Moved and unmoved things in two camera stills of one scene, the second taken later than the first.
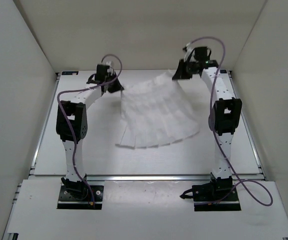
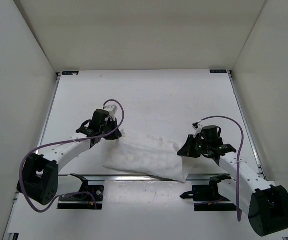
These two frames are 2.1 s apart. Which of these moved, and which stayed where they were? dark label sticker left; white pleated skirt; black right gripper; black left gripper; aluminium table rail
Moved: white pleated skirt; black right gripper; black left gripper
Stayed: dark label sticker left; aluminium table rail
